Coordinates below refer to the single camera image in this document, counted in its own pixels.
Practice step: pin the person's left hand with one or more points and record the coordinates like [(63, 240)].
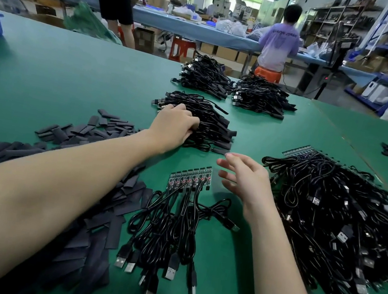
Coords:
[(171, 128)]

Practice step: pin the person's right hand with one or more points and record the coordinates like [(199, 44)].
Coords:
[(247, 182)]

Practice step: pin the pile of black sleeve strips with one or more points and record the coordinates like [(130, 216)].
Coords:
[(82, 237)]

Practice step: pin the person's right forearm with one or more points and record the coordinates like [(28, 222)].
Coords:
[(281, 289)]

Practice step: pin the person's left forearm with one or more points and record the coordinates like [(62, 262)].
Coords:
[(35, 211)]

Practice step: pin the red plastic stool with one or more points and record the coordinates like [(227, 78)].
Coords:
[(182, 48)]

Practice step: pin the small upright cardboard box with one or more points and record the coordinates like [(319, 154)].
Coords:
[(144, 39)]

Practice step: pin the orange plastic stool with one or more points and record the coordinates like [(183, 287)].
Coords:
[(268, 74)]

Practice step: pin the green plastic bag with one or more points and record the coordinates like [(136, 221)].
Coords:
[(92, 23)]

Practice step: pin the black tripod stand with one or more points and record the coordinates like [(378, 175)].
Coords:
[(337, 50)]

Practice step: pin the open cardboard box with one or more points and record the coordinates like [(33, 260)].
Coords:
[(47, 19)]

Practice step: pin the dark storage shelf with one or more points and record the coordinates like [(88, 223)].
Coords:
[(332, 20)]

